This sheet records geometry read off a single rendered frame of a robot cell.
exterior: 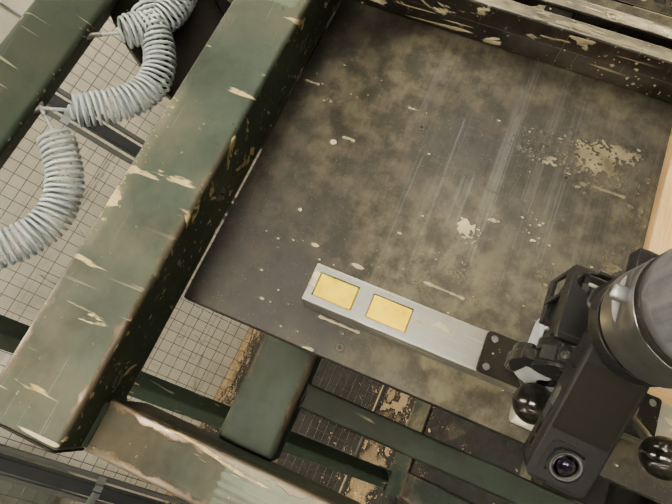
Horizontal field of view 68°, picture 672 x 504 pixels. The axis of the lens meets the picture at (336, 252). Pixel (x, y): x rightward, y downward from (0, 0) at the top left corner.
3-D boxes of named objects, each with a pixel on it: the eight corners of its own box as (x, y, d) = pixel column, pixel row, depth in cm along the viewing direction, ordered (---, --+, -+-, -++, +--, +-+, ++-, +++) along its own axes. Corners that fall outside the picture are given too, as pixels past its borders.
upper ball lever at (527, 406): (524, 380, 58) (548, 439, 45) (493, 367, 59) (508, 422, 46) (538, 351, 57) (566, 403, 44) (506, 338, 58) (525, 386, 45)
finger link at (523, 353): (550, 366, 46) (595, 355, 38) (545, 385, 46) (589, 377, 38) (501, 347, 47) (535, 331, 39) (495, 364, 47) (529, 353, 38)
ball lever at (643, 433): (628, 422, 57) (683, 496, 44) (594, 409, 57) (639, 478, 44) (643, 394, 56) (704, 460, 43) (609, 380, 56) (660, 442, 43)
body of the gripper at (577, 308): (629, 315, 44) (731, 277, 32) (606, 410, 41) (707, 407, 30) (543, 282, 45) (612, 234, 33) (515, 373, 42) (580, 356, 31)
